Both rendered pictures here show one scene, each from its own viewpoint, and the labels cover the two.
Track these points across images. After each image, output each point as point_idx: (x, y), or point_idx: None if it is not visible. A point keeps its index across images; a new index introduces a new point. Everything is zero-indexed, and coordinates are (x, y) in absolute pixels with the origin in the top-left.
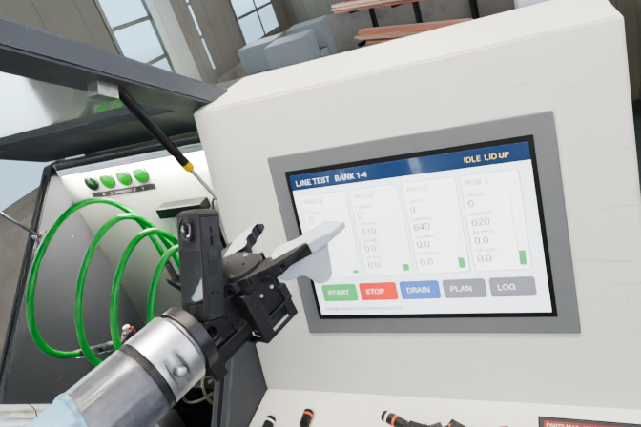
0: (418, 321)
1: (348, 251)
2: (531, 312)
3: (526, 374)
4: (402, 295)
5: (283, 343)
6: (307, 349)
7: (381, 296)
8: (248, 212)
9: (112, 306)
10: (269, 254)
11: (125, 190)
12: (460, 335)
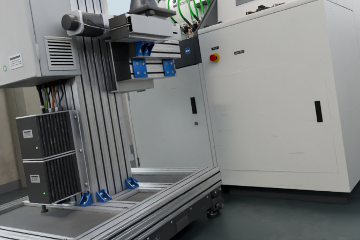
0: None
1: None
2: None
3: None
4: None
5: (226, 13)
6: (233, 12)
7: None
8: None
9: None
10: None
11: (185, 2)
12: None
